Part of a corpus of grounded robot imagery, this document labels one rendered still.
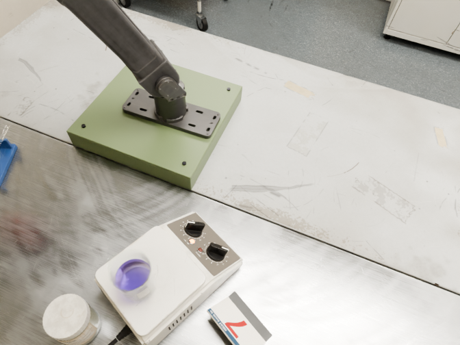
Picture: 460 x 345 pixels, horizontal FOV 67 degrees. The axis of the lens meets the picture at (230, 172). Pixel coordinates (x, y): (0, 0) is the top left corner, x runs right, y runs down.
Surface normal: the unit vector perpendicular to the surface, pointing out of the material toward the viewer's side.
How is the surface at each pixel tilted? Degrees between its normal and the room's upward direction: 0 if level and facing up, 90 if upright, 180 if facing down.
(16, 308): 0
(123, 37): 88
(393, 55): 0
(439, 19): 90
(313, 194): 0
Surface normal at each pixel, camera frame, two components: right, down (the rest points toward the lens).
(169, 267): 0.06, -0.55
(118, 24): 0.54, 0.70
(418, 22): -0.37, 0.76
